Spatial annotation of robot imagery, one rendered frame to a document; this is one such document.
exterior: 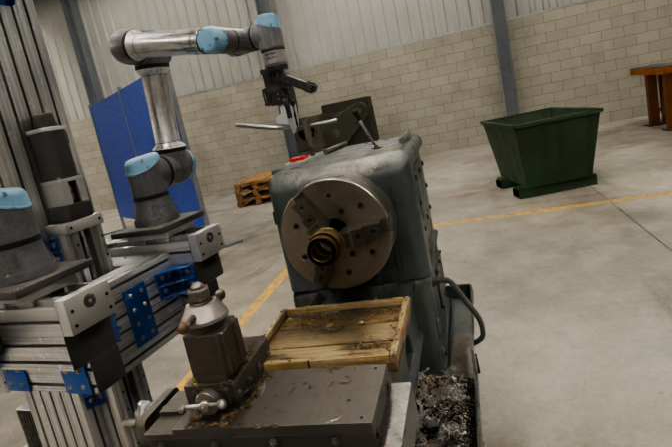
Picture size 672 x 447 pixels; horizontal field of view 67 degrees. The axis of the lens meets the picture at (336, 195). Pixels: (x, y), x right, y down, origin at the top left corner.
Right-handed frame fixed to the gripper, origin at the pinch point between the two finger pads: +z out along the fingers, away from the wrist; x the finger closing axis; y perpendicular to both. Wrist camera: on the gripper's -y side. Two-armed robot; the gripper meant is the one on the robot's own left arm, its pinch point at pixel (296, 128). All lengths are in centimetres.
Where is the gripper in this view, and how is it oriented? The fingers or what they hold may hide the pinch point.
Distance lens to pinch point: 160.8
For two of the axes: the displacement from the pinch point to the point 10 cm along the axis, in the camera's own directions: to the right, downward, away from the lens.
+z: 2.0, 9.7, 1.7
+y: -9.6, 1.5, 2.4
